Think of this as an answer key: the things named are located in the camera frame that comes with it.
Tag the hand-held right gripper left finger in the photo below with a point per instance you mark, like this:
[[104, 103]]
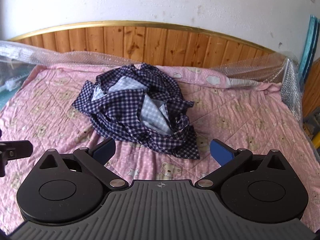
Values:
[[103, 151]]

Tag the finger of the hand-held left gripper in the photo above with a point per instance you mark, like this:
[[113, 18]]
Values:
[[17, 150]]

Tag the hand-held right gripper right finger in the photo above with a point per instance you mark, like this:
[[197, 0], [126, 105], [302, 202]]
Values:
[[221, 152]]

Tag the navy plaid shirt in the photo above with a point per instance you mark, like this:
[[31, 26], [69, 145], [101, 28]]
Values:
[[125, 100]]

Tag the pink bear-printed quilt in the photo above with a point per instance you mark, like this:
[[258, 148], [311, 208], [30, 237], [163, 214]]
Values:
[[250, 120]]

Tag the teal mat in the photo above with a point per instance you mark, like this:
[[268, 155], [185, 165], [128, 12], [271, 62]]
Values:
[[5, 102]]

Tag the white crumpled plastic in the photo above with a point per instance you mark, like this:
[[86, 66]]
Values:
[[12, 83]]

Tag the clear bubble wrap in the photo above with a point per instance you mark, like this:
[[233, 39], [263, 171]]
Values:
[[290, 92]]

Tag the yellow object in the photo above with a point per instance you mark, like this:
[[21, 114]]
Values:
[[317, 142]]

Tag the wooden cabinet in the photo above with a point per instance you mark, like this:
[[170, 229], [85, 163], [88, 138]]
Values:
[[312, 90]]

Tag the wooden headboard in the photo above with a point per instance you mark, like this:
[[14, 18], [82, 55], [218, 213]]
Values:
[[150, 42]]

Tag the teal striped panel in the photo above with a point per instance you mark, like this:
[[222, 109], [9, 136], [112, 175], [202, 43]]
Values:
[[308, 45]]

